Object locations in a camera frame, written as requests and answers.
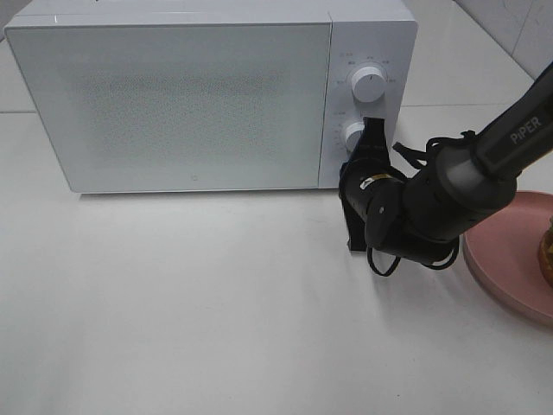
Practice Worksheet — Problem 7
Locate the white microwave door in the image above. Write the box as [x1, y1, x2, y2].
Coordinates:
[8, 24, 330, 193]

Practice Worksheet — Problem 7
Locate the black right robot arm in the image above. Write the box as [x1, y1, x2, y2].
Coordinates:
[339, 67, 552, 277]

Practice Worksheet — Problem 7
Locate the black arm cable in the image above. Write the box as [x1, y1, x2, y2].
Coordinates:
[366, 131, 476, 278]

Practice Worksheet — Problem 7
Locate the burger with lettuce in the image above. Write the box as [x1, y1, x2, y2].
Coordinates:
[537, 218, 553, 286]

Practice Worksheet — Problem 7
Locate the white microwave oven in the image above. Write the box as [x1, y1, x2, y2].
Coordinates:
[4, 1, 418, 194]

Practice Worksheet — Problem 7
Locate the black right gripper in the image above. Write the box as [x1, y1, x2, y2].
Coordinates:
[339, 117, 409, 253]

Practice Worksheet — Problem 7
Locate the pink round plate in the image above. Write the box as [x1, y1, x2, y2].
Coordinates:
[463, 191, 552, 327]

